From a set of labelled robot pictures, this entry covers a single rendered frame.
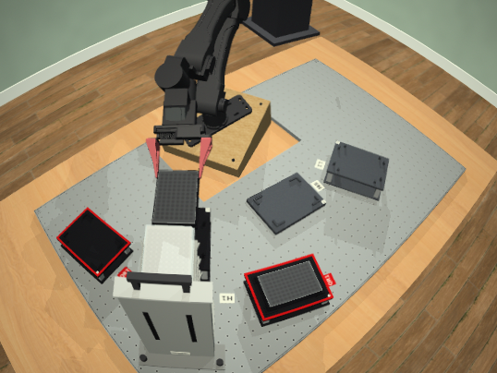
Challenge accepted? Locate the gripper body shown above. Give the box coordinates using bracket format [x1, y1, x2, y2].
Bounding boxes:
[153, 125, 212, 146]

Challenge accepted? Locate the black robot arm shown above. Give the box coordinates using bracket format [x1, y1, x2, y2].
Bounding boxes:
[154, 0, 252, 135]

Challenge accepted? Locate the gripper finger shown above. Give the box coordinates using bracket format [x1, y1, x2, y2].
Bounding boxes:
[146, 138, 160, 178]
[199, 138, 212, 179]

